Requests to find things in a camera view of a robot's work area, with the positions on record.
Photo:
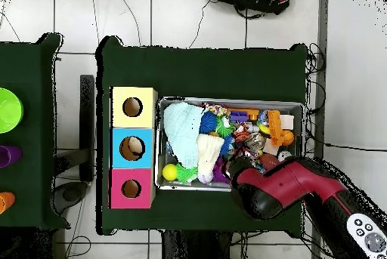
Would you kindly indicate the green plastic bowl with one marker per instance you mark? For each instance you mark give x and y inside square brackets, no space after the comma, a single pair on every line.
[9,111]

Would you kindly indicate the wooden box with three holes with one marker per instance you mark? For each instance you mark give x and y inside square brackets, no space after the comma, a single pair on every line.
[133,118]

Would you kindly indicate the brown toy football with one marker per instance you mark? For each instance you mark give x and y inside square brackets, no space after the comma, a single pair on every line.
[268,160]

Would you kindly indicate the blue plastic toy brick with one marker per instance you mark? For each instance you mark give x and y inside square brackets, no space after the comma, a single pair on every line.
[239,116]

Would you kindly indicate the purple plastic cup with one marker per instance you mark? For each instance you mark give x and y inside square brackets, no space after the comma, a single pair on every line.
[9,156]

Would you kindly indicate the light blue knitted cloth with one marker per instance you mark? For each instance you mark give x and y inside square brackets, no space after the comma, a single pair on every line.
[181,132]

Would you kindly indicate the yellow ball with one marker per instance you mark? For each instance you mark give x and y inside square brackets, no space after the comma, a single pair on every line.
[170,172]

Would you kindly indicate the orange ball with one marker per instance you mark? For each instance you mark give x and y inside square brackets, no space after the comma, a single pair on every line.
[287,137]

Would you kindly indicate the colourful patterned cloth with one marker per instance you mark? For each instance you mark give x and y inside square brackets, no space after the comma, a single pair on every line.
[246,153]

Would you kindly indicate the orange plastic cup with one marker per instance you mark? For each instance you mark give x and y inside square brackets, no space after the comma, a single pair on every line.
[6,202]

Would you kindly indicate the purple spiky ball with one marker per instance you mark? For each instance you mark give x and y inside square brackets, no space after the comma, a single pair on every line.
[219,175]

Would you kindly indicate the long orange toy brick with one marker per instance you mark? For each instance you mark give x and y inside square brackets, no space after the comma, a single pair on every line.
[275,127]

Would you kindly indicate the cream knitted cloth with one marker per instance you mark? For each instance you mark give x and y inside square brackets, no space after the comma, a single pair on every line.
[208,153]

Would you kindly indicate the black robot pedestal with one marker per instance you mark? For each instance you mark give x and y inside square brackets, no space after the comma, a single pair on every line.
[196,247]

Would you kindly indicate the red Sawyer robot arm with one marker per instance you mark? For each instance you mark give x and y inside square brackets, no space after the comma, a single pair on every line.
[287,180]

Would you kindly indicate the tiger plush toy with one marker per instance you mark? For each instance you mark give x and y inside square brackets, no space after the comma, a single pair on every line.
[241,132]

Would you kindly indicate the dark green table cloth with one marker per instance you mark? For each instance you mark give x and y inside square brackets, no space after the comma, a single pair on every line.
[199,71]
[27,150]

